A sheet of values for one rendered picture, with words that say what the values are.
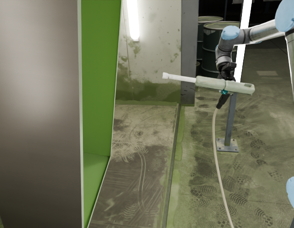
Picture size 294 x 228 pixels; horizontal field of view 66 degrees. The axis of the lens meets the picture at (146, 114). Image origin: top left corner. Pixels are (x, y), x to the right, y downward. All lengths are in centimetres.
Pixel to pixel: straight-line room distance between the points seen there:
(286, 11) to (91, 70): 90
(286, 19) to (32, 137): 90
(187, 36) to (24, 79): 225
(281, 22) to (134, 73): 226
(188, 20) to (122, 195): 191
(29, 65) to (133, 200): 139
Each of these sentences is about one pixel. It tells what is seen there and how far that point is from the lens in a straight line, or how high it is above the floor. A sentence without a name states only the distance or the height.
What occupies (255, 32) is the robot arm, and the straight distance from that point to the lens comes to 139.
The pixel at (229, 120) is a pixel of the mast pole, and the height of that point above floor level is 31.
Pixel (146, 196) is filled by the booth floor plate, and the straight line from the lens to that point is 186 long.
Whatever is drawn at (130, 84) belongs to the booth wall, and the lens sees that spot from 304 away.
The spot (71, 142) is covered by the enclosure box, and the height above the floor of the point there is 104.
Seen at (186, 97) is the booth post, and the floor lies 13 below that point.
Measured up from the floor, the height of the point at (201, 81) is 100.
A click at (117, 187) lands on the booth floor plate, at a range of 196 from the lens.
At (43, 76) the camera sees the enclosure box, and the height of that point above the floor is 127.
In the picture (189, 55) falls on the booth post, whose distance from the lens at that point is 281.
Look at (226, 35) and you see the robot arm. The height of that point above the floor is 118.
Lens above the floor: 147
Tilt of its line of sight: 30 degrees down
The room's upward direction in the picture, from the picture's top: 4 degrees counter-clockwise
